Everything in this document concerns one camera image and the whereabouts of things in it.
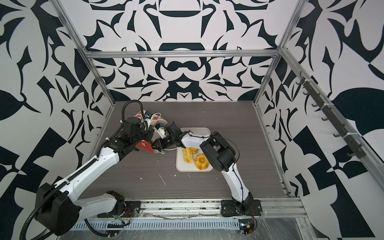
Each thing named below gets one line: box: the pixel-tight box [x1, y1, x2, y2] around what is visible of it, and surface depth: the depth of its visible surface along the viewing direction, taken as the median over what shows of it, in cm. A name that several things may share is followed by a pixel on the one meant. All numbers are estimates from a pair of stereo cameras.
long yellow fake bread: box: [182, 147, 194, 163], surface depth 91 cm
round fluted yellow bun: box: [194, 153, 210, 171], surface depth 88 cm
